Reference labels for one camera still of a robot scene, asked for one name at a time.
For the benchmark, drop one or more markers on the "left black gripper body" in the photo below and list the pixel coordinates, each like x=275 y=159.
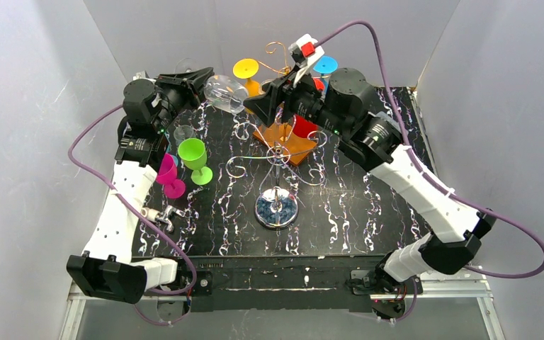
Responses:
x=186 y=85

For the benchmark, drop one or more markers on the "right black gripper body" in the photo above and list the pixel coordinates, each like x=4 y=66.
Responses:
x=277 y=96

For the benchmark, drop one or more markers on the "clear wine glass front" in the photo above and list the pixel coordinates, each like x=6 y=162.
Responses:
x=221 y=91

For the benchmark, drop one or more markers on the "clear patterned wine glass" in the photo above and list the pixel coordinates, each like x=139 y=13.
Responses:
x=183 y=132

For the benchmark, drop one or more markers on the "green wine glass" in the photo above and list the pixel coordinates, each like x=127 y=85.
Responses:
x=193 y=154

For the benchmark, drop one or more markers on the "pink wine glass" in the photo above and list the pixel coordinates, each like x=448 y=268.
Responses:
x=167 y=177

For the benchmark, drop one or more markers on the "teal blue wine glass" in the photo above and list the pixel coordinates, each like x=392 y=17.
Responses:
x=170 y=153

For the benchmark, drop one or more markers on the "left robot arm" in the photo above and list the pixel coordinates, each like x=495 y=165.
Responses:
x=105 y=268

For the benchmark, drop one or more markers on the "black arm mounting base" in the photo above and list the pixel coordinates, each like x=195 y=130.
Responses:
x=297 y=283

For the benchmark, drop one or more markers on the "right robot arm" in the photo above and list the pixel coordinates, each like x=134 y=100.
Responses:
x=374 y=142

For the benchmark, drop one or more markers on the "red wine glass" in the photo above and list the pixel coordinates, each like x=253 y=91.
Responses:
x=302 y=128

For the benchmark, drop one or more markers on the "orange wooden rack base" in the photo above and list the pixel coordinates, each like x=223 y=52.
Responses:
x=283 y=135

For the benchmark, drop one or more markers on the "blue wine glass rear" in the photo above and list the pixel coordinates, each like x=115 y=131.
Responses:
x=325 y=67

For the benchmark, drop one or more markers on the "yellow orange wine glass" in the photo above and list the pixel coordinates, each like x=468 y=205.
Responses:
x=246 y=69

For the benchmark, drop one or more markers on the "clear plastic screw box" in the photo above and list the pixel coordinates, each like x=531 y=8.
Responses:
x=389 y=119

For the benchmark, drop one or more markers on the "chrome faucet tap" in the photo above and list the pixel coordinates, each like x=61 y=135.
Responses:
x=163 y=219

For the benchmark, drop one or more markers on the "gold wire glass rack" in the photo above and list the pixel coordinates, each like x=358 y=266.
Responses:
x=277 y=60

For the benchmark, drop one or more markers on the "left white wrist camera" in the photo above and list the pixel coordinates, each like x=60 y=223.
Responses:
x=141 y=75

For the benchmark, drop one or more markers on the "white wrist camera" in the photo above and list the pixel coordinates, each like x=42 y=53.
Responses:
x=305 y=53
x=141 y=75

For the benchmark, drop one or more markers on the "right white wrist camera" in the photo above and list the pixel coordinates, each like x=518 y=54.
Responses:
x=305 y=53

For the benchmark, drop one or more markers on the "silver wire glass rack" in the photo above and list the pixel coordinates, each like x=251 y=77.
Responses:
x=275 y=207

